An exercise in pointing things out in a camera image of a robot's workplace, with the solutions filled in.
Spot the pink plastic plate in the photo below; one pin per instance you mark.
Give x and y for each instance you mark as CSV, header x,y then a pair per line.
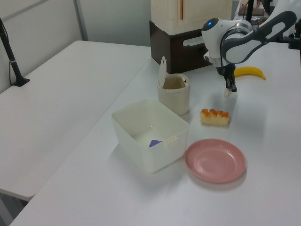
x,y
215,161

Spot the black camera stand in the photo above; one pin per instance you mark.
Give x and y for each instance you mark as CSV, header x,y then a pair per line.
x,y
295,38
11,61

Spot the white paper ball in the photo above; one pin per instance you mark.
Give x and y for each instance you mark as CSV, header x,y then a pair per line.
x,y
227,93

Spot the white plastic storage box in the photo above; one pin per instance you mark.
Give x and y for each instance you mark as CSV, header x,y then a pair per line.
x,y
164,155

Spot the purple cube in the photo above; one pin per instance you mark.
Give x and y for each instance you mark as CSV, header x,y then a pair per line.
x,y
154,143

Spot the toy bread with orange glaze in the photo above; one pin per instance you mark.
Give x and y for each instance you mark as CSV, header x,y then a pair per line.
x,y
214,118

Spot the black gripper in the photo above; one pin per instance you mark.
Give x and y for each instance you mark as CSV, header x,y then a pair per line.
x,y
226,71

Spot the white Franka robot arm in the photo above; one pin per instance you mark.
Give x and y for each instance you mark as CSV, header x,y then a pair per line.
x,y
237,44

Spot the dark brown drawer cabinet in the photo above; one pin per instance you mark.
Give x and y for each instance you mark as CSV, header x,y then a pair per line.
x,y
164,49

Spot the black background pole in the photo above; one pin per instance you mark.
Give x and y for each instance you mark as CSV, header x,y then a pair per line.
x,y
249,9

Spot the beige lidded trash can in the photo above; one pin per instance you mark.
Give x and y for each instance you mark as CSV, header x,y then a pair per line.
x,y
174,99

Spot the yellow toy banana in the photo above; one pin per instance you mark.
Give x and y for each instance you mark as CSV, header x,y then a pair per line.
x,y
251,71

